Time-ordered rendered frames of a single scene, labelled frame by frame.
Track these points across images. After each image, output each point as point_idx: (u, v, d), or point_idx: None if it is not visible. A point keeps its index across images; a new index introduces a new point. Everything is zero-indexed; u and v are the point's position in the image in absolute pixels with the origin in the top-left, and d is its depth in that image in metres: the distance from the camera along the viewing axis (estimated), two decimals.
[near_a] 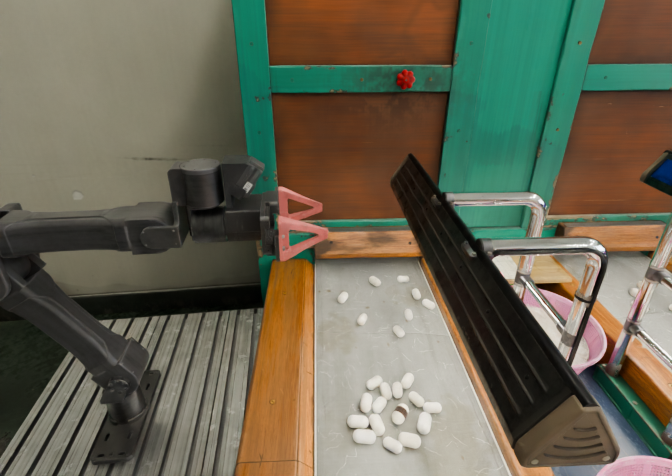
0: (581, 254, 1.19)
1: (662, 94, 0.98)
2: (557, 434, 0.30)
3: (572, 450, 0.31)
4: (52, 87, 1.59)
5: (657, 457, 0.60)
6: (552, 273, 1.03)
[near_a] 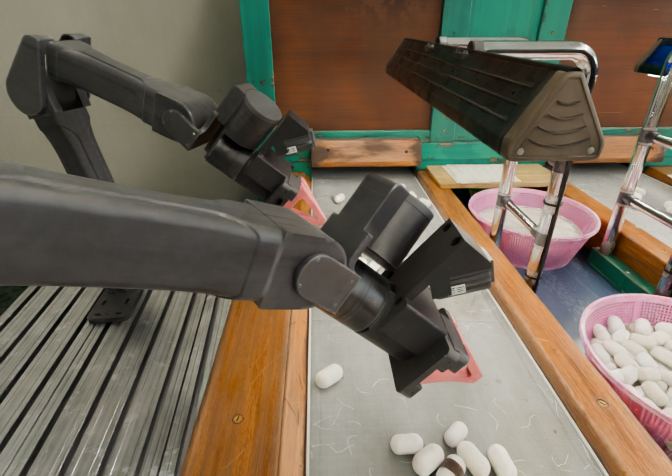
0: (576, 172, 1.20)
1: None
2: (541, 109, 0.30)
3: (556, 135, 0.32)
4: (51, 26, 1.59)
5: (648, 294, 0.61)
6: (548, 179, 1.04)
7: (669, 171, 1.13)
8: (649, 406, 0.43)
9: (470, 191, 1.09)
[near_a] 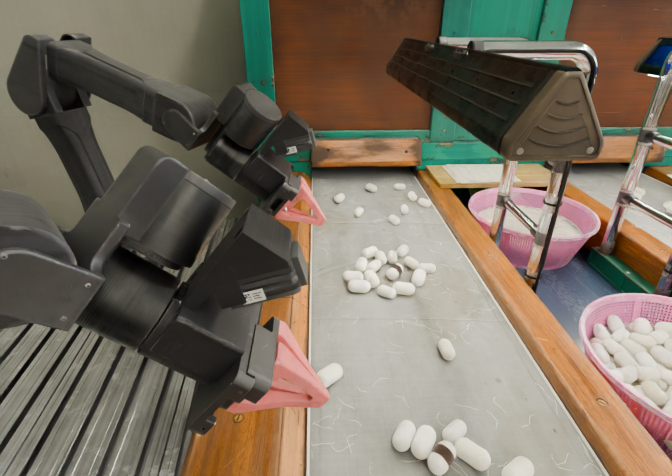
0: (576, 172, 1.20)
1: None
2: (541, 109, 0.31)
3: (556, 135, 0.32)
4: (51, 26, 1.60)
5: (648, 294, 0.61)
6: (547, 179, 1.04)
7: (668, 171, 1.13)
8: (648, 405, 0.43)
9: (470, 191, 1.09)
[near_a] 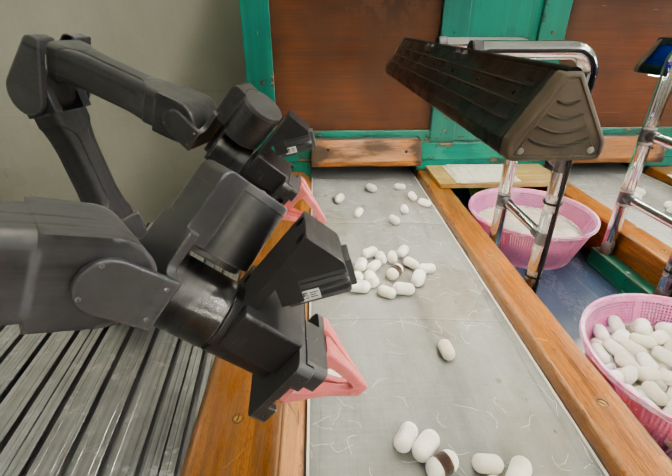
0: (576, 172, 1.20)
1: None
2: (541, 108, 0.30)
3: (556, 135, 0.32)
4: (51, 26, 1.59)
5: (648, 294, 0.61)
6: (547, 179, 1.04)
7: (669, 171, 1.13)
8: (649, 406, 0.43)
9: (470, 191, 1.09)
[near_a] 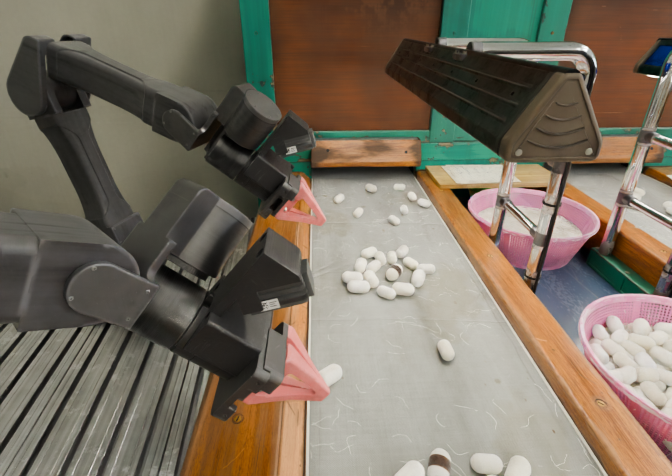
0: (576, 172, 1.20)
1: None
2: (539, 110, 0.31)
3: (555, 136, 0.32)
4: (51, 26, 1.60)
5: (647, 294, 0.61)
6: (547, 179, 1.04)
7: (668, 171, 1.13)
8: (647, 406, 0.44)
9: (470, 191, 1.09)
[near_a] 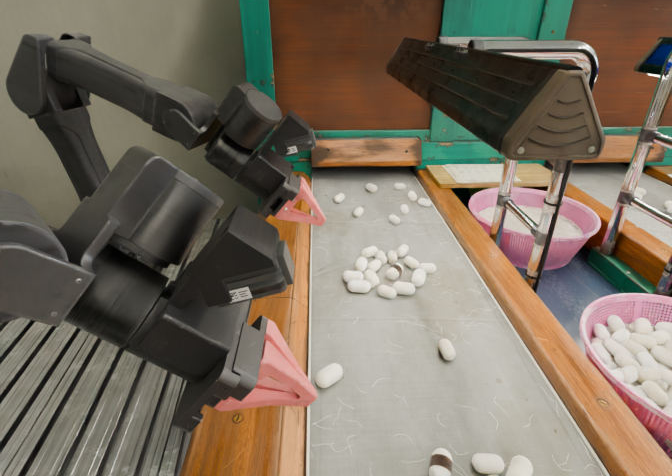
0: (577, 171, 1.20)
1: None
2: (542, 108, 0.30)
3: (557, 134, 0.32)
4: (51, 26, 1.59)
5: (649, 294, 0.61)
6: (548, 178, 1.04)
7: (669, 170, 1.13)
8: (649, 405, 0.43)
9: (470, 190, 1.09)
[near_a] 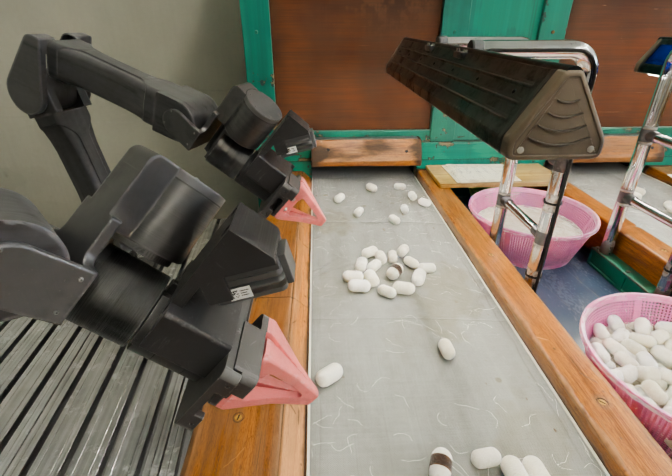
0: (576, 171, 1.20)
1: None
2: (541, 108, 0.31)
3: (557, 134, 0.32)
4: (51, 26, 1.60)
5: (648, 293, 0.61)
6: (548, 178, 1.04)
7: (669, 170, 1.13)
8: (649, 405, 0.43)
9: (470, 190, 1.09)
